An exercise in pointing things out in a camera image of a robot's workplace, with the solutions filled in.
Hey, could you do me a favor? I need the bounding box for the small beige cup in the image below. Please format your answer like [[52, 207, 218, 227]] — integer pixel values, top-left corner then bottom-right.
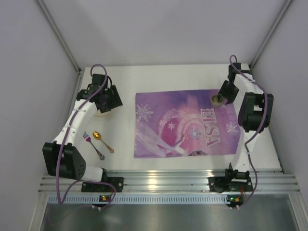
[[210, 94, 223, 107]]

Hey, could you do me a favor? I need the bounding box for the cream round plate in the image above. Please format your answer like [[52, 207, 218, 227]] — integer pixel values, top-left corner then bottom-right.
[[94, 110, 113, 117]]

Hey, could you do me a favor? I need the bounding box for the gold spoon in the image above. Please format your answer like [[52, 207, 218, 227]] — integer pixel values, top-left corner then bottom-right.
[[92, 131, 114, 154]]

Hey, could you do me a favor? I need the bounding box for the iridescent purple fork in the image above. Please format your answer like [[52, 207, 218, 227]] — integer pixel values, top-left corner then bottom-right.
[[83, 132, 105, 161]]

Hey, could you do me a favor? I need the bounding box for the purple Elsa placemat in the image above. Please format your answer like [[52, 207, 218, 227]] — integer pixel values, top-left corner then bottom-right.
[[134, 90, 240, 158]]

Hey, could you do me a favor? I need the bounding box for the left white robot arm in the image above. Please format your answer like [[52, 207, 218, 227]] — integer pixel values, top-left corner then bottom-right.
[[42, 74, 123, 182]]

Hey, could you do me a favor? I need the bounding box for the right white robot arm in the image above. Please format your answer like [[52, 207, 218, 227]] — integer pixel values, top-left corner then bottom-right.
[[213, 61, 274, 183]]

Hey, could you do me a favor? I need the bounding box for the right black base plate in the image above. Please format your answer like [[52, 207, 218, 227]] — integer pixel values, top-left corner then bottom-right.
[[208, 177, 253, 193]]

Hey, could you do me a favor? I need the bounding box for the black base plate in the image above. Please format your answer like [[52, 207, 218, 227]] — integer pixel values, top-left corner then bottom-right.
[[81, 177, 124, 193], [208, 177, 253, 193]]

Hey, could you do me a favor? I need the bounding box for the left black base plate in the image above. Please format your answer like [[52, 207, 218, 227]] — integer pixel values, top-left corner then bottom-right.
[[81, 177, 124, 193]]

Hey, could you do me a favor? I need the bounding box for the aluminium mounting rail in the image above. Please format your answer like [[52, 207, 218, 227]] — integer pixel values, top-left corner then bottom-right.
[[38, 169, 300, 194]]

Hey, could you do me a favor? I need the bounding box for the perforated cable duct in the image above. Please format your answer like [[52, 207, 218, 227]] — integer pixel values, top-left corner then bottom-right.
[[48, 194, 244, 205]]

